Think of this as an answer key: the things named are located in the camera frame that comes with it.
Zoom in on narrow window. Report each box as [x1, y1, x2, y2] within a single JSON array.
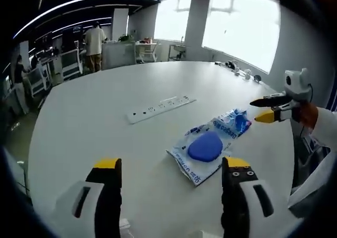
[[153, 0, 192, 41]]

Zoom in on person's right hand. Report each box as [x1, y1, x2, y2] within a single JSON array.
[[291, 101, 319, 130]]

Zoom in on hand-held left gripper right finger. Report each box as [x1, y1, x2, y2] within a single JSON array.
[[222, 156, 290, 238]]

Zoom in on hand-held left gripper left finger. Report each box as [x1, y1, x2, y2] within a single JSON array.
[[54, 157, 123, 238]]

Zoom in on white cabinet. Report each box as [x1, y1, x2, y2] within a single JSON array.
[[102, 42, 137, 70]]

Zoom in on blue white plastic package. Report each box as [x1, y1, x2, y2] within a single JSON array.
[[165, 107, 255, 186]]

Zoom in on person's white coat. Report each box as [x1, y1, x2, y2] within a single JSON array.
[[288, 143, 337, 220]]

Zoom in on white power strip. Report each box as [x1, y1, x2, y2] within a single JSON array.
[[126, 96, 197, 125]]

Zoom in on white tabletop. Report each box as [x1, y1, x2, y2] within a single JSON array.
[[27, 61, 294, 238]]

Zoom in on wide window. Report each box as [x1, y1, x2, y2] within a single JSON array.
[[202, 0, 281, 74]]

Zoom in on small devices on table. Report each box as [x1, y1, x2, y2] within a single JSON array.
[[214, 60, 263, 82]]

